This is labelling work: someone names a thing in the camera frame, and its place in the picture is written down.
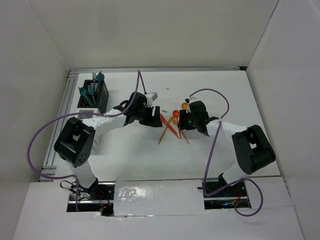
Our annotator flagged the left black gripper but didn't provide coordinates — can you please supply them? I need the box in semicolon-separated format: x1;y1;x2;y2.
135;104;163;128

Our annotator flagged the blue plastic spoon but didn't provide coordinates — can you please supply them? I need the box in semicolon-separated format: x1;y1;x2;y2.
96;71;105;88

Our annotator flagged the blue plastic fork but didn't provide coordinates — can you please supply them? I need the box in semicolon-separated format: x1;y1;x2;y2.
92;72;97;86

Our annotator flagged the teal plastic fork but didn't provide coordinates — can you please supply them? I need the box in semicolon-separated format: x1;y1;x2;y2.
87;84;96;106

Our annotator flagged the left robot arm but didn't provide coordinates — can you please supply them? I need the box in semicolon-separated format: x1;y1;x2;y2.
54;92;162;200

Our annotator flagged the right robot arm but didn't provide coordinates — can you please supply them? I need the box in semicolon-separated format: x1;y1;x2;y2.
178;99;276;197

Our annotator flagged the orange plastic spoon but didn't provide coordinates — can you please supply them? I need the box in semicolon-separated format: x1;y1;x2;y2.
172;110;180;126

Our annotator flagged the yellow plastic spoon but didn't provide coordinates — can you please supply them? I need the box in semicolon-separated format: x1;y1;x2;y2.
181;102;188;110

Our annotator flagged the yellow plastic knife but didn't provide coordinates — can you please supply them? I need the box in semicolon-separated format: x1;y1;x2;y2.
178;129;190;144

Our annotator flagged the black utensil caddy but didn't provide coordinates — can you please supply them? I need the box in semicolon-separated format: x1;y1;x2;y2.
77;79;109;114

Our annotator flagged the white utensil caddy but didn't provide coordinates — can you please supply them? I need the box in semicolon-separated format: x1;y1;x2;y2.
76;108;101;155

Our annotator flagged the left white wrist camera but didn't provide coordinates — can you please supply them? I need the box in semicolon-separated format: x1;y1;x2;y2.
145;92;158;105

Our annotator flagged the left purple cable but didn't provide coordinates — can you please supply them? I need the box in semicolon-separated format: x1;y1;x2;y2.
26;69;148;213

